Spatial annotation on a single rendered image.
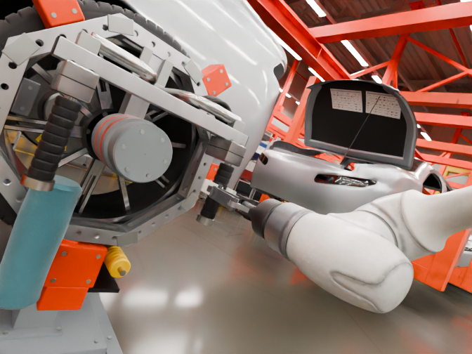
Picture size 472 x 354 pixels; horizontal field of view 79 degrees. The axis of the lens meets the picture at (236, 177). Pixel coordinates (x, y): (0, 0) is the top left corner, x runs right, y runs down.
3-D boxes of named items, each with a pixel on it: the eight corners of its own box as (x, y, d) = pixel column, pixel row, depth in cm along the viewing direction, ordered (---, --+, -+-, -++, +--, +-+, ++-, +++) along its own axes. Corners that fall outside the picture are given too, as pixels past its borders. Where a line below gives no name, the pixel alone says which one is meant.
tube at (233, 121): (201, 124, 84) (215, 90, 84) (241, 133, 69) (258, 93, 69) (147, 97, 72) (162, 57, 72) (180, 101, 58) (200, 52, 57)
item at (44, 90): (88, 163, 125) (120, 97, 125) (92, 167, 119) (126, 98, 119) (-2, 130, 104) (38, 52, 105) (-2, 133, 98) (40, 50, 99)
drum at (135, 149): (132, 171, 81) (150, 124, 81) (162, 193, 65) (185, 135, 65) (79, 154, 72) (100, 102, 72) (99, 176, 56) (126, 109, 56)
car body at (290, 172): (370, 233, 717) (395, 174, 714) (459, 271, 575) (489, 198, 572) (225, 182, 396) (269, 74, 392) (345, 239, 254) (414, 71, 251)
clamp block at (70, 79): (79, 101, 52) (90, 74, 52) (90, 105, 45) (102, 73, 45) (48, 88, 49) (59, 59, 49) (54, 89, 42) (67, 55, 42)
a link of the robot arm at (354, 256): (279, 277, 46) (329, 252, 53) (373, 345, 34) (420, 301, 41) (285, 214, 42) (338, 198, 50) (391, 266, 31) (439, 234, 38)
